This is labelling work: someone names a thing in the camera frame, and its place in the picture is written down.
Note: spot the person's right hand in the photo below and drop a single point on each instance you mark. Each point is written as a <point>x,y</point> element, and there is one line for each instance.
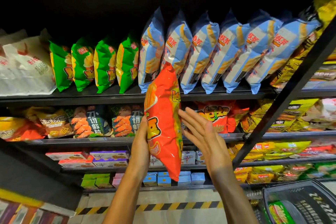
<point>210,145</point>

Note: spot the person's left hand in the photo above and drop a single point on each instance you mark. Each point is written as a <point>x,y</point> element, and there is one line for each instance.
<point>139,150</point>

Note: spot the row of orange chip bags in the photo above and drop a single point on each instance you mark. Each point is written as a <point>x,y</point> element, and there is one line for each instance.
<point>218,115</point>

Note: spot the dark shrimp chip bags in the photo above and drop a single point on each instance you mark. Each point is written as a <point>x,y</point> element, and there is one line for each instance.
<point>125,121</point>
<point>92,122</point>

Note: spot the orange puffed snack bag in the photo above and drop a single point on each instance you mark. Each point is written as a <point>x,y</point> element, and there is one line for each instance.
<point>162,121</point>

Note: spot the row of small blue boxes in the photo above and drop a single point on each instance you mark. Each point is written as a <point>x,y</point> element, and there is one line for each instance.
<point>186,178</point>

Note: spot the green fries snack bag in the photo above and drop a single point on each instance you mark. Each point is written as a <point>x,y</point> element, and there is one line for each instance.
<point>60,66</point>
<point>82,64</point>
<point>127,63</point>
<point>104,64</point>
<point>281,213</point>

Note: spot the tan snack bag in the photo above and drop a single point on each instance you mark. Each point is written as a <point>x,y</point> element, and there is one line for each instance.
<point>52,122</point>

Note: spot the blue puffed snack bag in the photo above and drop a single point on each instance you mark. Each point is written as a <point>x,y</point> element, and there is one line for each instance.
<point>177,42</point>
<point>151,48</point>
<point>283,45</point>
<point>254,45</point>
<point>199,50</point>
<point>225,48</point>

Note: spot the noodle packets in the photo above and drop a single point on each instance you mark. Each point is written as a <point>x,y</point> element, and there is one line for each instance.
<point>317,150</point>
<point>325,11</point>

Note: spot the orange yellow snack bag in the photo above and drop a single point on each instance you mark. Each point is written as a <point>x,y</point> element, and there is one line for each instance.
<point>21,129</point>

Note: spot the row of plain white bags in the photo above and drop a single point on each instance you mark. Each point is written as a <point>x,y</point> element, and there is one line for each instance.
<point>26,66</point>

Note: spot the person's left forearm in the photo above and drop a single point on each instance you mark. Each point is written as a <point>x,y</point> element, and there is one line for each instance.
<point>126,200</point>

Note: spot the black shopping basket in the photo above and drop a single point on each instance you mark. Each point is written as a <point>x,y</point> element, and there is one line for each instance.
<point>309,200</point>

